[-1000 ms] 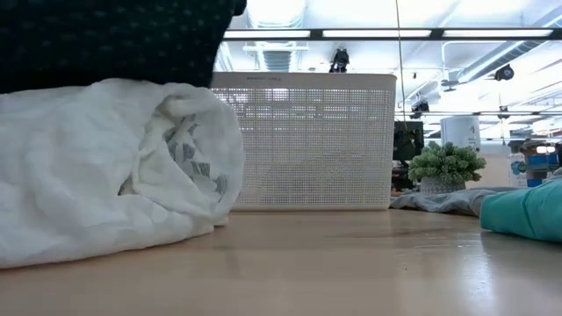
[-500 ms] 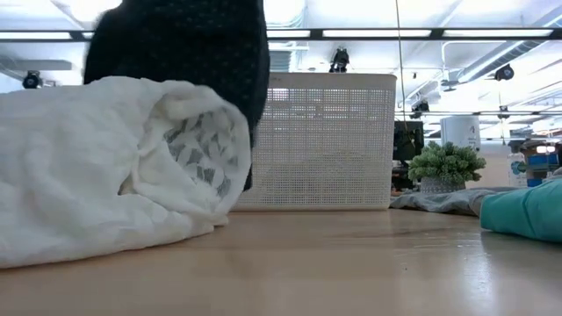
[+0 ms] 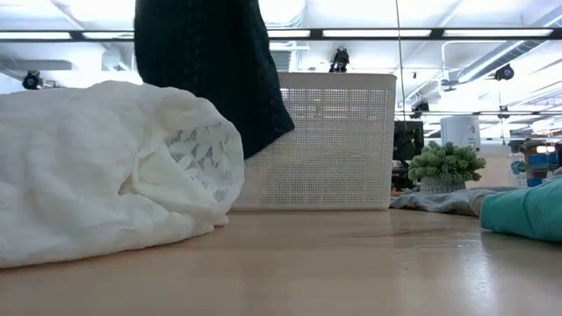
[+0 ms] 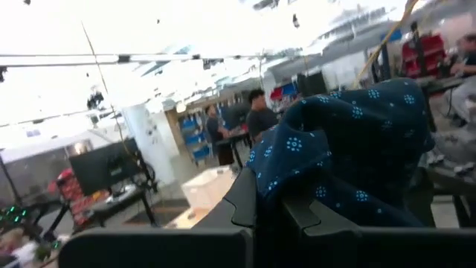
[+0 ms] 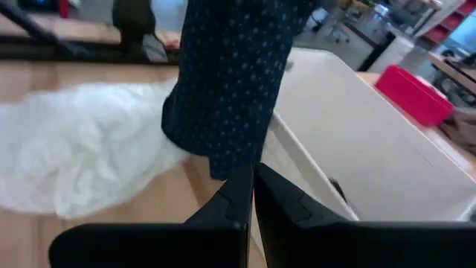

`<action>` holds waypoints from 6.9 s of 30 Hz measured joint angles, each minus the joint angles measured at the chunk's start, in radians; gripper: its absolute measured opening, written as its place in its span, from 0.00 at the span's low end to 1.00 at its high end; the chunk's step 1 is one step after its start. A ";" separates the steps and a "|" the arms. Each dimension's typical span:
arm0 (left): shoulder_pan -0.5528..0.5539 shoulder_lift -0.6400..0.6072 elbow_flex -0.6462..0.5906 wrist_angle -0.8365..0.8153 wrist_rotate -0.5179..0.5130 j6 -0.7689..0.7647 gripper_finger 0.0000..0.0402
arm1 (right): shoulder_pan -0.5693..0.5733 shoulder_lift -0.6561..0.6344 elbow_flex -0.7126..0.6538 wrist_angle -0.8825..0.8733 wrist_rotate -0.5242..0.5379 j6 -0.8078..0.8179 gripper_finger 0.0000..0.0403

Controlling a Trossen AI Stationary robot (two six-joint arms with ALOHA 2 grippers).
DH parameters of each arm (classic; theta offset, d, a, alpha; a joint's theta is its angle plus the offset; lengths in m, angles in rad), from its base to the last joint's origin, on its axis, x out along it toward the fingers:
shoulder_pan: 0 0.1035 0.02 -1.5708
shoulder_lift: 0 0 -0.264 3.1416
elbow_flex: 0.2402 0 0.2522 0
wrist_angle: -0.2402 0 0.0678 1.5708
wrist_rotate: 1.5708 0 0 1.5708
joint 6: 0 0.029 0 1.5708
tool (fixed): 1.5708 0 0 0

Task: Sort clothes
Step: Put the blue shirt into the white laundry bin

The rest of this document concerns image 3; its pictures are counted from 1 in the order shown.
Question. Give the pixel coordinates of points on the black knit garment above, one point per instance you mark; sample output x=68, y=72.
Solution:
x=211, y=66

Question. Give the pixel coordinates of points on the grey garment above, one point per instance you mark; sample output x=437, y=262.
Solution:
x=439, y=201

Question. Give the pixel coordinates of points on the white lace garment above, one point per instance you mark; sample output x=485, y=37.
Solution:
x=88, y=175

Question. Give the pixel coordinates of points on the teal garment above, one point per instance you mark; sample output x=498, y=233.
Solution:
x=527, y=213

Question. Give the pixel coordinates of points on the white plastic laundry basket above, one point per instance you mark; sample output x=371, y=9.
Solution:
x=338, y=153

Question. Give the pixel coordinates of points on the black monitor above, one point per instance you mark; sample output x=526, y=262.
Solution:
x=407, y=140

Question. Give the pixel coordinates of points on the green potted plant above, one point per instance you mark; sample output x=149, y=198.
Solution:
x=445, y=164

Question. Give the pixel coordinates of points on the white cylinder container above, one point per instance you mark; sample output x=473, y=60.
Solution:
x=461, y=131

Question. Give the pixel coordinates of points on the clear sanitizer bottle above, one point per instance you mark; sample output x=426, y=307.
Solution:
x=516, y=169

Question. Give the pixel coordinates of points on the blue box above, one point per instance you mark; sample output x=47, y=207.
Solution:
x=542, y=169

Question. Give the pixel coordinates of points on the silver ventilation duct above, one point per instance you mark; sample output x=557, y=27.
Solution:
x=287, y=55

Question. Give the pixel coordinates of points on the black ceiling camera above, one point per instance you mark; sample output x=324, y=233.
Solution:
x=419, y=106
x=340, y=59
x=33, y=80
x=504, y=72

